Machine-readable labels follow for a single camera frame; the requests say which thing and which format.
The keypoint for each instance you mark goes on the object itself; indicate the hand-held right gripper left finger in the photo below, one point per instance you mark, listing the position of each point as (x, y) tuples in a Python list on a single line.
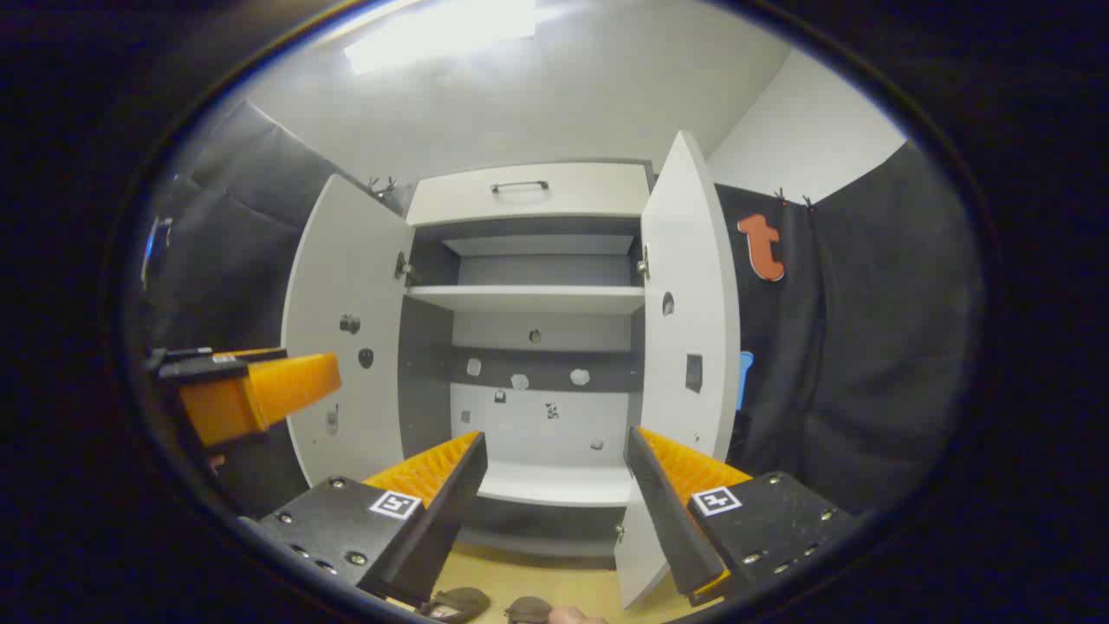
[(442, 520)]

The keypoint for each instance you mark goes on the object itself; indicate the white shoe cabinet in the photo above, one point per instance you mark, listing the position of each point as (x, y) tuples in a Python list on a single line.
[(537, 425)]

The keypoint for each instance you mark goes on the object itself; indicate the black backdrop cloth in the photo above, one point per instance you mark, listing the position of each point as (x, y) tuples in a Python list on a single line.
[(866, 347)]

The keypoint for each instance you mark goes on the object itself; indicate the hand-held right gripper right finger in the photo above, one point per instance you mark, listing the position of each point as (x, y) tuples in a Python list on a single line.
[(671, 520)]

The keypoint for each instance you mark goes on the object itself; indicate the brown fuzzy shoe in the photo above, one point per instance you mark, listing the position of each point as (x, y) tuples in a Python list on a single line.
[(528, 611), (455, 604)]

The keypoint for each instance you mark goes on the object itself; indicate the white cabinet drawer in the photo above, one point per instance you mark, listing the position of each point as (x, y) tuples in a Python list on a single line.
[(589, 195)]

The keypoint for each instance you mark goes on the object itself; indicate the ceiling light panel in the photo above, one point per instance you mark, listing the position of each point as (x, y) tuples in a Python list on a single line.
[(433, 35)]

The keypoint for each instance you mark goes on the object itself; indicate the white shoe cabinet door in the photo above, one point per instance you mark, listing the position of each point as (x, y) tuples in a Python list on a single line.
[(693, 286), (346, 260)]

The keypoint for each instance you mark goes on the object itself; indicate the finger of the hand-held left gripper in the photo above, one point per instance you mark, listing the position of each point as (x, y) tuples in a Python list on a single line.
[(260, 390)]

